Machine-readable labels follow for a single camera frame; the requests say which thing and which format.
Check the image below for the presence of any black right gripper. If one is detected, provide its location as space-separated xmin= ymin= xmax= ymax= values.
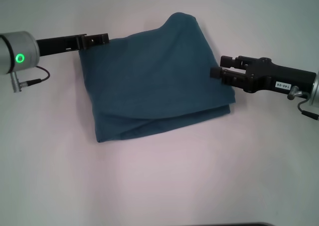
xmin=210 ymin=55 xmax=318 ymax=94

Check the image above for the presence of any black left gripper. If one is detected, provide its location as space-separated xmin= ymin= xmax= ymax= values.
xmin=35 ymin=33 xmax=110 ymax=58

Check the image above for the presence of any teal T-shirt with pink print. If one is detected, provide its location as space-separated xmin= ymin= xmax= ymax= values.
xmin=78 ymin=11 xmax=237 ymax=143

